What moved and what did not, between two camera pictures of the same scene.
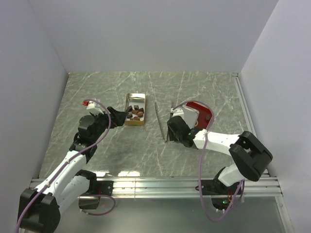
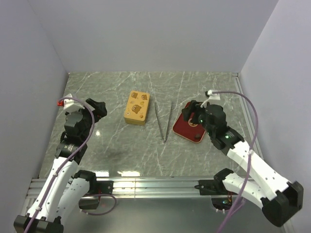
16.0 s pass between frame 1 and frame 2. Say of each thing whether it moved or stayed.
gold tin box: stayed
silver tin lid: moved
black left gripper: moved
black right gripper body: moved
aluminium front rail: stayed
